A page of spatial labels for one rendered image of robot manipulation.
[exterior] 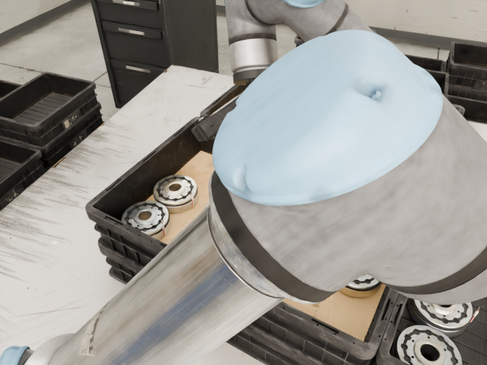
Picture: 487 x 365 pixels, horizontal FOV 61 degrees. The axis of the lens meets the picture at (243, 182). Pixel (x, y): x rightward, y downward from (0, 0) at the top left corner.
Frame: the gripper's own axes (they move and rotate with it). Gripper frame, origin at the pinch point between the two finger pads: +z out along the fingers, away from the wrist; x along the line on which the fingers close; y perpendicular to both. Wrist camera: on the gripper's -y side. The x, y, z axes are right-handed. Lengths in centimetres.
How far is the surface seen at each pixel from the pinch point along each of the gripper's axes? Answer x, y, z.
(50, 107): 153, -42, -34
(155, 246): 14.1, -14.6, 8.1
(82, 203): 63, -29, 3
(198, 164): 45.3, 1.7, -5.0
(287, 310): -3.2, 3.0, 17.7
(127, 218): 31.3, -18.1, 4.7
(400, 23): 243, 235, -102
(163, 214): 29.7, -10.7, 4.7
